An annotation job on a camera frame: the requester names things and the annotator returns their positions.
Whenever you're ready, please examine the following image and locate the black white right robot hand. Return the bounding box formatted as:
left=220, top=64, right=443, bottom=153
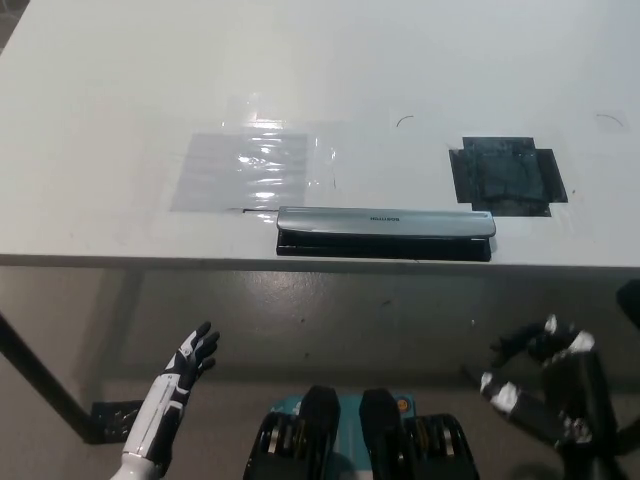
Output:
left=478, top=313, right=621, bottom=447

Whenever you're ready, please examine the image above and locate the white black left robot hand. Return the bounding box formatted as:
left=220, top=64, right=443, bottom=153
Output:
left=122, top=321, right=221, bottom=464

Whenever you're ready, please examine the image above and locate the black ribbed robot body block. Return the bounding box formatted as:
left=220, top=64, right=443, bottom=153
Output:
left=358, top=388, right=482, bottom=480
left=242, top=383, right=343, bottom=480

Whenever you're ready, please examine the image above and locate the silver black paper hole puncher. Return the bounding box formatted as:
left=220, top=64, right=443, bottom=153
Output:
left=275, top=205, right=498, bottom=262

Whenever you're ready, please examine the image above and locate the black table foot plate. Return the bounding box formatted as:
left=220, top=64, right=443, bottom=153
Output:
left=90, top=398, right=147, bottom=444

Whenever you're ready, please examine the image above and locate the dark rounded object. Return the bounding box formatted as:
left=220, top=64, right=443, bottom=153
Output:
left=615, top=278, right=640, bottom=330

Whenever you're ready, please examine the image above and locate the black table leg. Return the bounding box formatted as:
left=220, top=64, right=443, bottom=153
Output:
left=0, top=310, right=96, bottom=443

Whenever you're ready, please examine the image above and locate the black tape patch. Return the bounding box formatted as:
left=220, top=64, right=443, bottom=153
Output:
left=447, top=135, right=571, bottom=218

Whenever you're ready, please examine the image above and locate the clear plastic sheet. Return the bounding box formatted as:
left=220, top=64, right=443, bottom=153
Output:
left=168, top=91, right=342, bottom=214

